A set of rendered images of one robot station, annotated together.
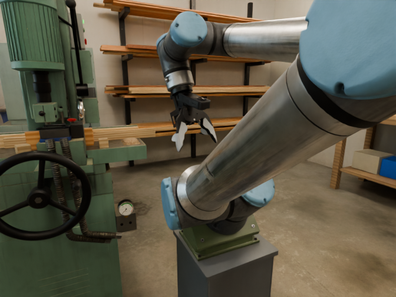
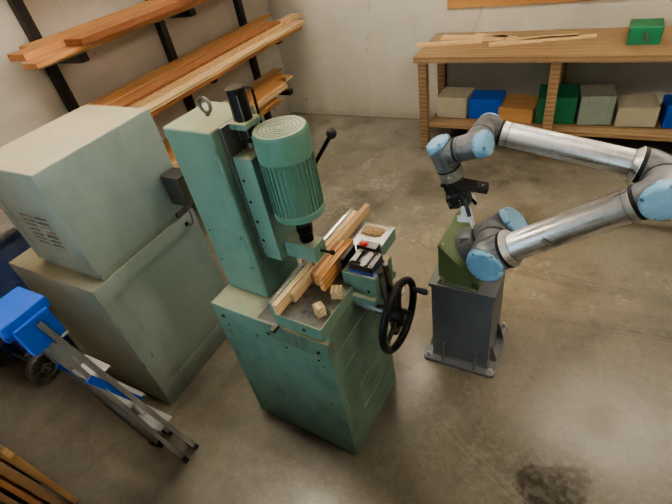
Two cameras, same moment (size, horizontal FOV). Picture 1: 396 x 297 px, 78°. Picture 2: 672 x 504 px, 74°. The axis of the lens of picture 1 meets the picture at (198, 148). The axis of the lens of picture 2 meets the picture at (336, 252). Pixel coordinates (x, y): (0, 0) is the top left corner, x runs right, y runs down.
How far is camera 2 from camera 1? 1.48 m
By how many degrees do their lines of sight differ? 35
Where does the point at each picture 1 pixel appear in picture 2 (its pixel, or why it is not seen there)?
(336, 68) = (654, 214)
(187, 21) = (487, 141)
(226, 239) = not seen: hidden behind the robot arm
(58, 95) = not seen: hidden behind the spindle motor
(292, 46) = (579, 160)
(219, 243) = not seen: hidden behind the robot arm
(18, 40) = (307, 198)
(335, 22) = (654, 203)
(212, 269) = (492, 291)
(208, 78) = (187, 33)
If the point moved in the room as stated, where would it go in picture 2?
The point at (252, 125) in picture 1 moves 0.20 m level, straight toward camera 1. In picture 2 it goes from (599, 222) to (659, 256)
